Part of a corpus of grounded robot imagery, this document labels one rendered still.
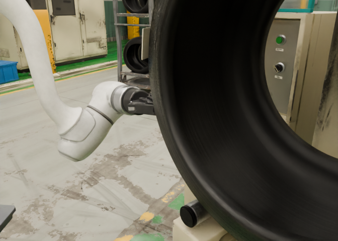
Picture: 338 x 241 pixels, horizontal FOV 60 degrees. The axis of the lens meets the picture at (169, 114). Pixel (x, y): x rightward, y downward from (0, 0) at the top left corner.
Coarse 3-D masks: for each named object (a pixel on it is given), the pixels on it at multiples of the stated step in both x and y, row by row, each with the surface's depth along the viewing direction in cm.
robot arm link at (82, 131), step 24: (0, 0) 72; (24, 0) 76; (24, 24) 76; (24, 48) 79; (48, 72) 81; (48, 96) 82; (72, 120) 85; (96, 120) 89; (72, 144) 86; (96, 144) 90
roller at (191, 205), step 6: (186, 204) 59; (192, 204) 59; (198, 204) 59; (180, 210) 59; (186, 210) 58; (192, 210) 57; (198, 210) 58; (204, 210) 58; (186, 216) 58; (192, 216) 57; (198, 216) 57; (204, 216) 58; (210, 216) 60; (186, 222) 59; (192, 222) 57; (198, 222) 58
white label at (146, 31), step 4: (144, 28) 55; (148, 28) 57; (144, 32) 56; (148, 32) 57; (144, 36) 56; (148, 36) 57; (144, 40) 56; (148, 40) 58; (144, 44) 57; (148, 44) 58; (144, 48) 57; (144, 52) 58; (144, 56) 58
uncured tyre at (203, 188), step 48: (192, 0) 59; (240, 0) 67; (192, 48) 66; (240, 48) 72; (192, 96) 68; (240, 96) 75; (192, 144) 64; (240, 144) 71; (288, 144) 69; (192, 192) 55; (240, 192) 61; (288, 192) 64; (336, 192) 61; (240, 240) 48; (288, 240) 40; (336, 240) 49
